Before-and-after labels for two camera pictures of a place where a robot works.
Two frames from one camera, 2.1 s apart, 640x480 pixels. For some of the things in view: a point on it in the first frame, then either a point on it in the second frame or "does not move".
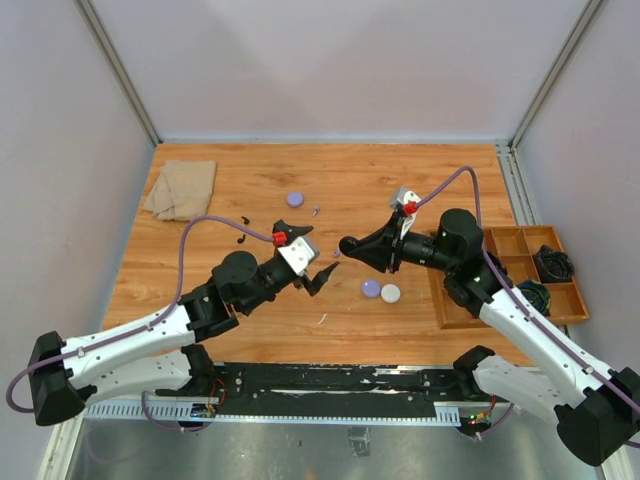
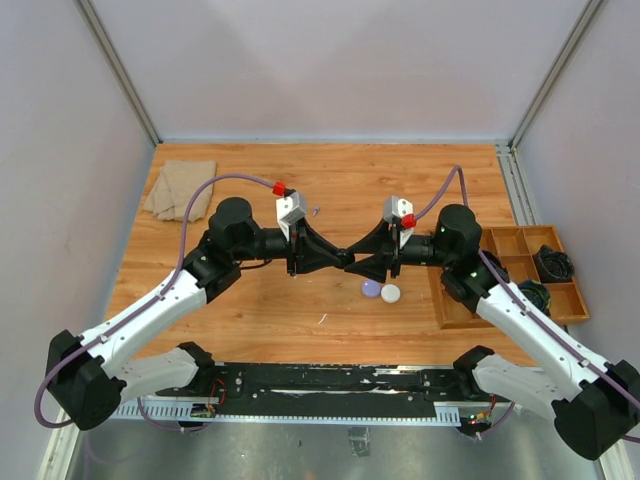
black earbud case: (347, 244) → (345, 257)
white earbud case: (390, 293) does not move
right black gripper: (382, 249) does not move
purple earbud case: (371, 288) does not move
